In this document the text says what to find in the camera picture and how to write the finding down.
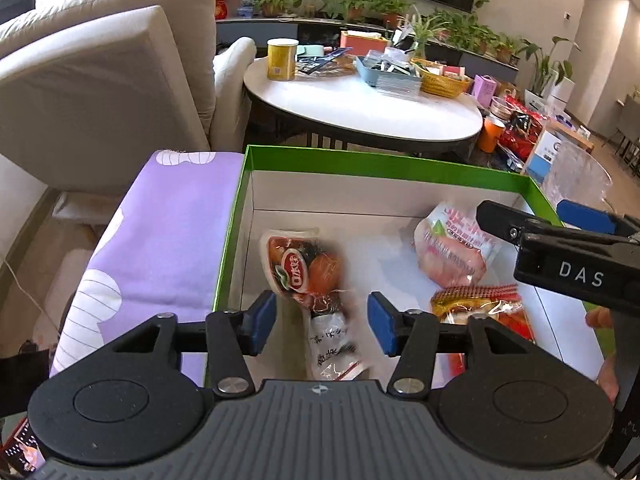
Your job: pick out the orange tissue box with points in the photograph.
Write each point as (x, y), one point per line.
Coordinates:
(360, 43)

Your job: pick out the pile of red snack bags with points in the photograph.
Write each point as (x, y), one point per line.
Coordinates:
(520, 135)

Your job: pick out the purple printed tablecloth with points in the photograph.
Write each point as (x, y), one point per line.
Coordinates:
(165, 240)

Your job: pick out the yellow woven basket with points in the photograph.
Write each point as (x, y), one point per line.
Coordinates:
(441, 88)

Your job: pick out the green cardboard box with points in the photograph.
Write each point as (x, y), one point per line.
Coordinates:
(350, 156)

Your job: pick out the round white table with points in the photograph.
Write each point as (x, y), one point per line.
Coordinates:
(350, 107)

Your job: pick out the dark printed leaflets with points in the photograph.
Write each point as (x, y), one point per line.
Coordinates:
(320, 63)

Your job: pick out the large leaf potted plant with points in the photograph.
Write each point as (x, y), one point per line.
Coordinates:
(547, 62)

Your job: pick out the grey dining chair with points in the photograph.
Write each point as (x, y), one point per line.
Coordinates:
(625, 120)

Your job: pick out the clear white snack packet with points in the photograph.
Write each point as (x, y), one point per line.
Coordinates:
(330, 345)

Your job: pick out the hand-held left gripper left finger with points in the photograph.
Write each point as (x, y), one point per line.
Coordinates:
(262, 322)

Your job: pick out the pink snack packet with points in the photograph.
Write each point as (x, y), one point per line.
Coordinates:
(450, 255)

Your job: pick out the blue tray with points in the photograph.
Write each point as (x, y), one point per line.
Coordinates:
(380, 79)

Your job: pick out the red orange snack packet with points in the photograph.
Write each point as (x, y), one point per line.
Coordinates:
(295, 270)

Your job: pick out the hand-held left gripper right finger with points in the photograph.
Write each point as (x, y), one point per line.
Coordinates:
(381, 322)

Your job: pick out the white blue box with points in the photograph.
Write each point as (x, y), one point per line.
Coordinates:
(542, 156)

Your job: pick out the pink box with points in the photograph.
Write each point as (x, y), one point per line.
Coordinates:
(484, 91)

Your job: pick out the dark cloth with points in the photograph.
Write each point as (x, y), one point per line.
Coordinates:
(20, 382)

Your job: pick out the yellow can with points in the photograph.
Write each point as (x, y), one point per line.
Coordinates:
(282, 60)

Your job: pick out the beige armchair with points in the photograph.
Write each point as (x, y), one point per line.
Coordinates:
(100, 85)

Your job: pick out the orange cup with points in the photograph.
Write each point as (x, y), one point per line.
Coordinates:
(489, 136)

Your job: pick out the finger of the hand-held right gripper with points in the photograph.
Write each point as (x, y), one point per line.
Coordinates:
(585, 216)
(500, 220)

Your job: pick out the spider plant in vase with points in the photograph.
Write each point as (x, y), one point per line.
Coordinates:
(425, 30)

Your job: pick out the white humidifier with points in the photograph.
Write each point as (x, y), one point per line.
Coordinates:
(560, 94)

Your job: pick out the grey television cabinet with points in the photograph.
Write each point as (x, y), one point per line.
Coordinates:
(250, 29)

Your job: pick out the clear glass pitcher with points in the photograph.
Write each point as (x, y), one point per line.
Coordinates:
(575, 170)

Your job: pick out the yellow red snack packet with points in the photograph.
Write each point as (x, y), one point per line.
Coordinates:
(475, 301)

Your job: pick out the person's right hand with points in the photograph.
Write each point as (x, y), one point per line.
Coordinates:
(609, 377)

